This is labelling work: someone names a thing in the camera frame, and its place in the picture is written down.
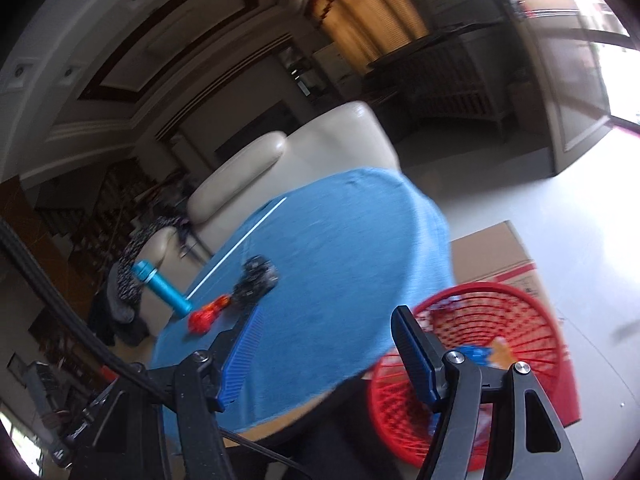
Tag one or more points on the beige leather sofa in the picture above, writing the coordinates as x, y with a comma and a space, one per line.
345, 138

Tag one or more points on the blue wrapper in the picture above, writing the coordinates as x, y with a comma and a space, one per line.
478, 355

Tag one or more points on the blue metal bottle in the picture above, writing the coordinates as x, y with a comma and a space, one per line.
149, 276

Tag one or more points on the brown cardboard box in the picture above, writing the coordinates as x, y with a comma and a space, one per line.
527, 322

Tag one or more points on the orange red wrapper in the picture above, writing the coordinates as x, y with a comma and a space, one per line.
201, 321

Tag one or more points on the dark wooden cabinet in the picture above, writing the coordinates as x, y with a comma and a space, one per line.
458, 72

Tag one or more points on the blue table cloth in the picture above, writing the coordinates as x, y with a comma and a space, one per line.
349, 249

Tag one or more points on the white thin strip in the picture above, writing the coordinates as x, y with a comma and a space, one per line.
199, 284

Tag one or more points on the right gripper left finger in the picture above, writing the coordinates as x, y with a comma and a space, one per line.
126, 438

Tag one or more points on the red mesh waste basket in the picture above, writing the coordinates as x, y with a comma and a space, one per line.
491, 324

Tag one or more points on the black wrapper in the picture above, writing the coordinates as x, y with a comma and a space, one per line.
259, 278

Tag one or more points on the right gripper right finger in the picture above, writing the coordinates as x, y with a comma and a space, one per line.
527, 439

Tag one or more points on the yellow curtain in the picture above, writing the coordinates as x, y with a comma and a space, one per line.
365, 30

